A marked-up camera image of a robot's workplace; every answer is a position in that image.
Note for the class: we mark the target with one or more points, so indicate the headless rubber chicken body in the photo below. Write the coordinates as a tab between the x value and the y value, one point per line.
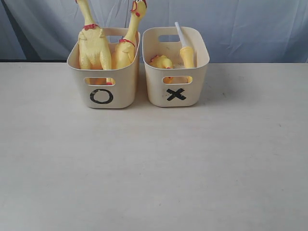
163	62

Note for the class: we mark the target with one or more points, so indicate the yellow rubber chicken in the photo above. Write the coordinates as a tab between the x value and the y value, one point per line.
124	53
94	52

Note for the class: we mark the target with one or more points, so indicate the chicken neck with white squeaker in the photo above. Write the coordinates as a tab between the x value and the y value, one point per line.
186	52

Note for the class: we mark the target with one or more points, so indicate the cream bin marked X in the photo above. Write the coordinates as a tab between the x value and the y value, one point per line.
178	86

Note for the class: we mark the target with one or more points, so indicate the cream bin marked O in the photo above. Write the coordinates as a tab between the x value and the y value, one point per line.
119	95

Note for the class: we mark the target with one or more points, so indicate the blue-grey backdrop curtain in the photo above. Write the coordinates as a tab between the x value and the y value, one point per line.
234	31

